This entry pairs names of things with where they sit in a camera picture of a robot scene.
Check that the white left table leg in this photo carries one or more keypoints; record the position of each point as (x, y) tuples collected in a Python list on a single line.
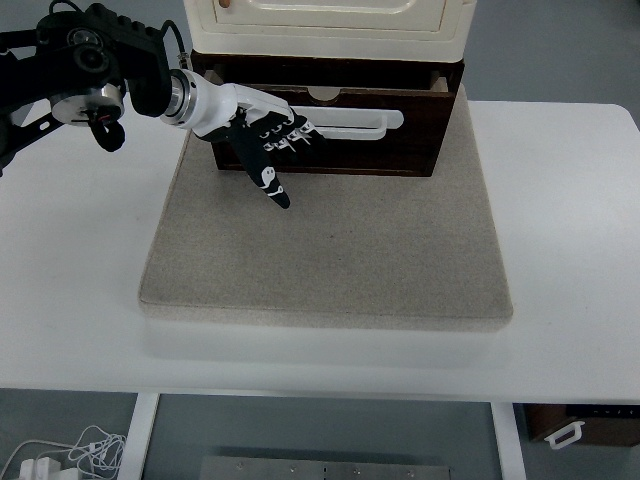
[(138, 437)]

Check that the white power adapter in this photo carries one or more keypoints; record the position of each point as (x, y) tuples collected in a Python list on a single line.
[(39, 469)]

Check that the beige fabric mat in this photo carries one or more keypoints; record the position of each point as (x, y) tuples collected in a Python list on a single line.
[(350, 252)]

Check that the cream white cabinet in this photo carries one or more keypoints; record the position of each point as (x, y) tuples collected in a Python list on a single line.
[(420, 31)]

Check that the white drawer handle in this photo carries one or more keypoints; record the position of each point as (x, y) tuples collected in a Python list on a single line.
[(357, 124)]

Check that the dark wooden drawer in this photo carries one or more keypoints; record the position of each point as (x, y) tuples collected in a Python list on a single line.
[(411, 150)]

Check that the white table leg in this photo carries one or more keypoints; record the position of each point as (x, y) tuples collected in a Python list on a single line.
[(508, 442), (138, 437)]

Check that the dark wooden drawer frame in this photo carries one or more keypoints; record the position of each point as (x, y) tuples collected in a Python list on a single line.
[(327, 67)]

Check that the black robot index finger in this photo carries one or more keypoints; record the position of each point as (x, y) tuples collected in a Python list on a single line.
[(279, 147)]

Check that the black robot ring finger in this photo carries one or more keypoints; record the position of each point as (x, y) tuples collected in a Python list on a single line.
[(308, 147)]

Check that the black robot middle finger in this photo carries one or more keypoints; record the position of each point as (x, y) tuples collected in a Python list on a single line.
[(289, 145)]

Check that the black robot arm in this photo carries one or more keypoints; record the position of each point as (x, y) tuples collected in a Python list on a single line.
[(76, 67)]

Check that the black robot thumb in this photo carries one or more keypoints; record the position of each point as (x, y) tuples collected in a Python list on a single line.
[(257, 164)]

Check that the white right table leg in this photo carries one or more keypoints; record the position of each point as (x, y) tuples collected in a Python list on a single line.
[(508, 442)]

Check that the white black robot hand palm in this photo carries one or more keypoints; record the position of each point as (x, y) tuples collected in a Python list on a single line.
[(217, 105)]

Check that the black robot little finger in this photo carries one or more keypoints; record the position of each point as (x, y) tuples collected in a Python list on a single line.
[(303, 129)]

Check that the spare wooden drawer on floor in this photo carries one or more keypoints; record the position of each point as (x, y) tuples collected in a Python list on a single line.
[(560, 425)]

